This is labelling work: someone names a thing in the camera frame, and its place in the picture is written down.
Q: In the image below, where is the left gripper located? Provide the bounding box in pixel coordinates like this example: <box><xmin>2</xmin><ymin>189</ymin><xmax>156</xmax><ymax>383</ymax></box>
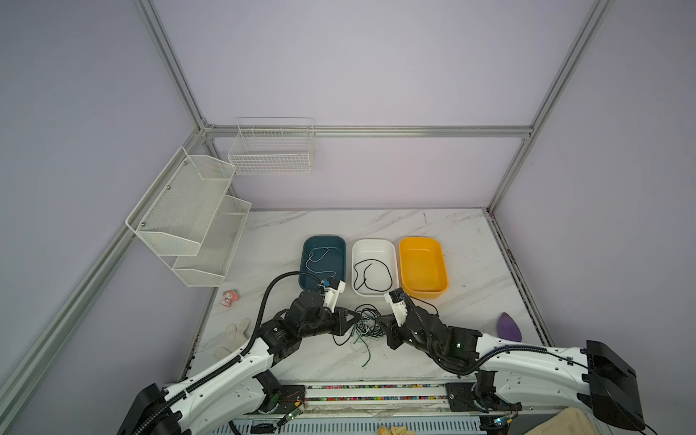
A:
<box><xmin>299</xmin><ymin>306</ymin><xmax>360</xmax><ymax>339</ymax></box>

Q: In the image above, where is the cable bundle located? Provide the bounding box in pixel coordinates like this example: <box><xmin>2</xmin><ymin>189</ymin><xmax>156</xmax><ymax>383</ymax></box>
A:
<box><xmin>332</xmin><ymin>303</ymin><xmax>390</xmax><ymax>368</ymax></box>

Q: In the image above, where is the black cable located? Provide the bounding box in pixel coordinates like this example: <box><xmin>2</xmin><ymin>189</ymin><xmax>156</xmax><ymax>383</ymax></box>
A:
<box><xmin>352</xmin><ymin>258</ymin><xmax>394</xmax><ymax>295</ymax></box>

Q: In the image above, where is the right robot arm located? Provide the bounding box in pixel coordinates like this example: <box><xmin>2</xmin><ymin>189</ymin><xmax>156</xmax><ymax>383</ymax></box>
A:
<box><xmin>378</xmin><ymin>289</ymin><xmax>650</xmax><ymax>434</ymax></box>

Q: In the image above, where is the yellow plastic bin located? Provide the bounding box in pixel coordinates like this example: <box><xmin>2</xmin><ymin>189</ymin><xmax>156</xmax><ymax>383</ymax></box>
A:
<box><xmin>399</xmin><ymin>237</ymin><xmax>450</xmax><ymax>299</ymax></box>

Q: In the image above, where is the teal plastic bin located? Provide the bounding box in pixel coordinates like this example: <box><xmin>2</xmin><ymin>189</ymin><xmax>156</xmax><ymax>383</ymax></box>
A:
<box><xmin>300</xmin><ymin>235</ymin><xmax>346</xmax><ymax>281</ymax></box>

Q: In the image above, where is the white plastic bin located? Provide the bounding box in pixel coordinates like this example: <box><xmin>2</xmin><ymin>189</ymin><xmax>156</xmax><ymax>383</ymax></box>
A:
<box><xmin>351</xmin><ymin>239</ymin><xmax>400</xmax><ymax>298</ymax></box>

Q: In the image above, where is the white rubber glove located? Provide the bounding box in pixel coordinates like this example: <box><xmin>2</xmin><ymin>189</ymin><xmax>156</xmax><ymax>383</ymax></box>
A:
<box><xmin>214</xmin><ymin>318</ymin><xmax>251</xmax><ymax>361</ymax></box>

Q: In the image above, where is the purple pink spatula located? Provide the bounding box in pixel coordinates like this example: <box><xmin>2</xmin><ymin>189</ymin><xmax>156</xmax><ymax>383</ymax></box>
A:
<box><xmin>496</xmin><ymin>313</ymin><xmax>522</xmax><ymax>343</ymax></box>

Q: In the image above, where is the pink toy figure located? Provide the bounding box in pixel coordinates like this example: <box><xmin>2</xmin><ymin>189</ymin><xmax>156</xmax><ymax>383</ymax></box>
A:
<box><xmin>220</xmin><ymin>290</ymin><xmax>239</xmax><ymax>308</ymax></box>

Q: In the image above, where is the white mesh two-tier shelf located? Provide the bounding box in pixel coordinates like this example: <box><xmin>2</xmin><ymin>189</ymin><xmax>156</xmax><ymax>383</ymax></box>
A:
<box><xmin>125</xmin><ymin>149</ymin><xmax>251</xmax><ymax>287</ymax></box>

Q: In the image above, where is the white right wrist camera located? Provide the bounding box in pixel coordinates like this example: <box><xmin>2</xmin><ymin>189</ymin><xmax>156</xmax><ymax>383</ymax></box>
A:
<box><xmin>384</xmin><ymin>288</ymin><xmax>409</xmax><ymax>327</ymax></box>

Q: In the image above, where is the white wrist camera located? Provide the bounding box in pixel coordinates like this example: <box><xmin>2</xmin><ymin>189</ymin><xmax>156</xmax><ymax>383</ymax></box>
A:
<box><xmin>321</xmin><ymin>278</ymin><xmax>346</xmax><ymax>314</ymax></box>
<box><xmin>384</xmin><ymin>288</ymin><xmax>409</xmax><ymax>327</ymax></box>

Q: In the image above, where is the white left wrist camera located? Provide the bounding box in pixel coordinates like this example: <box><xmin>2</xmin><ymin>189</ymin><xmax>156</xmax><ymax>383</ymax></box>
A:
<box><xmin>321</xmin><ymin>278</ymin><xmax>346</xmax><ymax>314</ymax></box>

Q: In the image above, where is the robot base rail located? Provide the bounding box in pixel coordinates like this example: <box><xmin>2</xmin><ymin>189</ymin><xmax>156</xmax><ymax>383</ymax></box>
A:
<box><xmin>200</xmin><ymin>380</ymin><xmax>523</xmax><ymax>435</ymax></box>

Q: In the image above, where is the white wire basket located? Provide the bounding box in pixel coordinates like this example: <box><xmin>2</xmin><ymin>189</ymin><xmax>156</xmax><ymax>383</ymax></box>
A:
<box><xmin>228</xmin><ymin>117</ymin><xmax>315</xmax><ymax>176</ymax></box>

